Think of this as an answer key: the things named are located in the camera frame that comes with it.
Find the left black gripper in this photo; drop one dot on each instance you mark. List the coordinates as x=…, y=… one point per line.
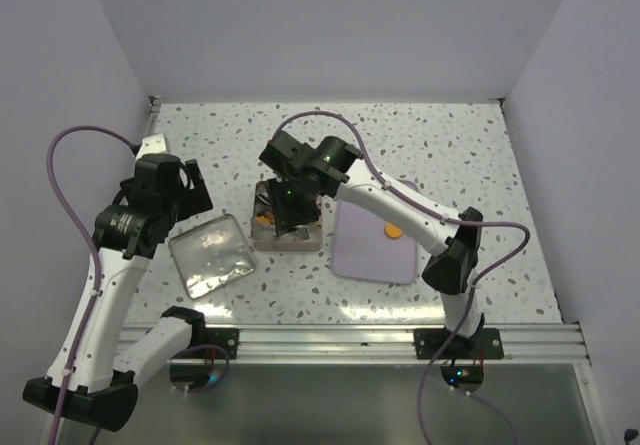
x=195, y=199

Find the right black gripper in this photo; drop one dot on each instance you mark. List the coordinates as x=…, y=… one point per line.
x=287, y=216

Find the orange flower cookie top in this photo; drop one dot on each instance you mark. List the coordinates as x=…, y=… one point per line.
x=265, y=217

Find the silver tin lid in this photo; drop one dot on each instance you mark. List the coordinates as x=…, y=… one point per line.
x=212, y=255

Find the lilac plastic tray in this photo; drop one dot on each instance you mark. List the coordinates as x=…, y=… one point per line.
x=362, y=249

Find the round orange cookie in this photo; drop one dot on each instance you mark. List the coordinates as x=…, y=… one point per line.
x=393, y=232

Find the metal tongs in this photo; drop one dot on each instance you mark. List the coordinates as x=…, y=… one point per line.
x=299, y=233

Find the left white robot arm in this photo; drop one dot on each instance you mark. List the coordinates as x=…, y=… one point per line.
x=89, y=382

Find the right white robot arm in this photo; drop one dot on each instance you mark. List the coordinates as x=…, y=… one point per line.
x=339, y=170

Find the square cookie tin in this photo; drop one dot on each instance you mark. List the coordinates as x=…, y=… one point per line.
x=263, y=237

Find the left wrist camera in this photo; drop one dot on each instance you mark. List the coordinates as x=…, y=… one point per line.
x=154, y=144

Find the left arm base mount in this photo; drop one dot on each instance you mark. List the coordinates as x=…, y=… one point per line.
x=204, y=367

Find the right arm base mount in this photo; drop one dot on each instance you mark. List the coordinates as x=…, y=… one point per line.
x=464, y=358

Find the aluminium rail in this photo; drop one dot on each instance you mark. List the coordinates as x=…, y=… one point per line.
x=545, y=344

